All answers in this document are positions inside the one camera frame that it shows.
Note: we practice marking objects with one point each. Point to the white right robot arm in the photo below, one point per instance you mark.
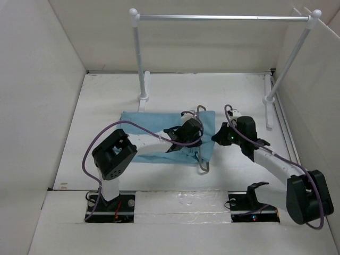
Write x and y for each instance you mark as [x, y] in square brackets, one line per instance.
[306, 197]

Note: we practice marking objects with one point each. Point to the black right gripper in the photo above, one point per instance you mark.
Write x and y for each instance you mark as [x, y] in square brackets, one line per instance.
[220, 137]

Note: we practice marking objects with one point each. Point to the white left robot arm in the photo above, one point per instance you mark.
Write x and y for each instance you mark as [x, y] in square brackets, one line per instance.
[113, 155]

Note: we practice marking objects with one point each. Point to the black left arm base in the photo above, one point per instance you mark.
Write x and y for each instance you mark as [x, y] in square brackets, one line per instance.
[120, 210]

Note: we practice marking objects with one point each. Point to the grey clothes hanger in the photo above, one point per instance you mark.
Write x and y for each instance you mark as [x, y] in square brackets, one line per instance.
[205, 167]

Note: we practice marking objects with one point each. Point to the white clothes rack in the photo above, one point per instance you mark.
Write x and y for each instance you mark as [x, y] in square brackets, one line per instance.
[269, 98]

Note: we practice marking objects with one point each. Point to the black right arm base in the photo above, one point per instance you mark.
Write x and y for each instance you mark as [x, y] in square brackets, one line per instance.
[245, 207]

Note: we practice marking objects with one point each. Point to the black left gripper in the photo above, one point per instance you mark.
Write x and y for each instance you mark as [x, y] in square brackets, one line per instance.
[192, 145]

